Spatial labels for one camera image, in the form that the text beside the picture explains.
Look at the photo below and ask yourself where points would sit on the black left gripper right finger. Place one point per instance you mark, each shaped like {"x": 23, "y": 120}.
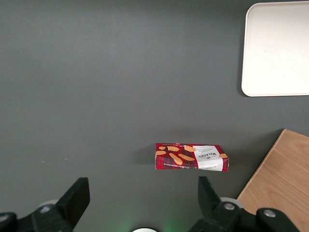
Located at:
{"x": 207, "y": 200}

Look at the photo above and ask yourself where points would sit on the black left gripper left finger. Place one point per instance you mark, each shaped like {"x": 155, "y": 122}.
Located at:
{"x": 74, "y": 200}

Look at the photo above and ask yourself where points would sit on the red cookie box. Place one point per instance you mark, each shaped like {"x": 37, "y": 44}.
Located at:
{"x": 183, "y": 157}

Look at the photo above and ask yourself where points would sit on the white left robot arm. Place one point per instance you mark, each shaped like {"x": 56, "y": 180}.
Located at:
{"x": 144, "y": 230}

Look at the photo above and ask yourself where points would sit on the white plastic tray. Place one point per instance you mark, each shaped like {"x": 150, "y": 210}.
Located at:
{"x": 275, "y": 48}

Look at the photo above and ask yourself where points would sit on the wooden drawer cabinet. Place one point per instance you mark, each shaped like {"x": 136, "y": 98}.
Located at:
{"x": 282, "y": 181}

